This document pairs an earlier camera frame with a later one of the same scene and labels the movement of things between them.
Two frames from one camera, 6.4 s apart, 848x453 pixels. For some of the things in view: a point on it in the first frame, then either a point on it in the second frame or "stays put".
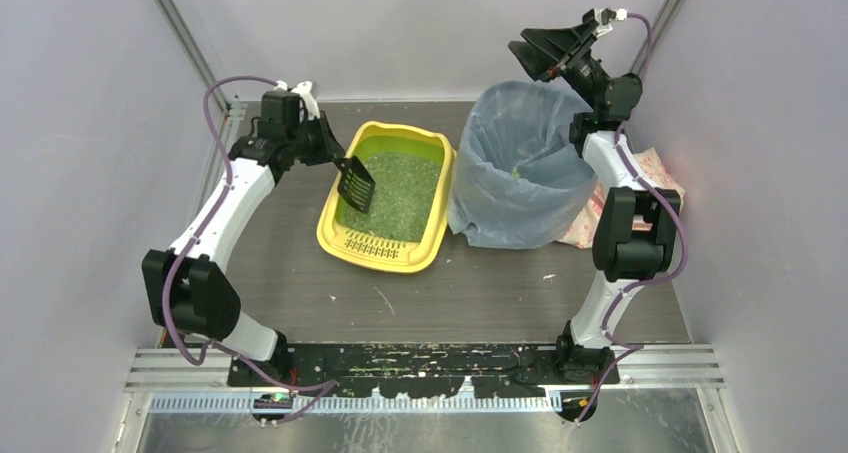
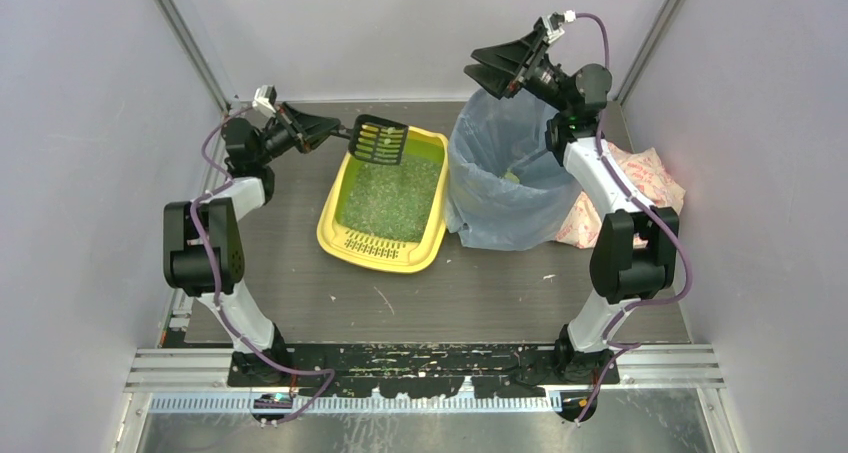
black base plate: (424, 369) stays put
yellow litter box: (405, 225) stays put
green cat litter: (406, 201) stays put
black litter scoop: (355, 182) → (375, 138)
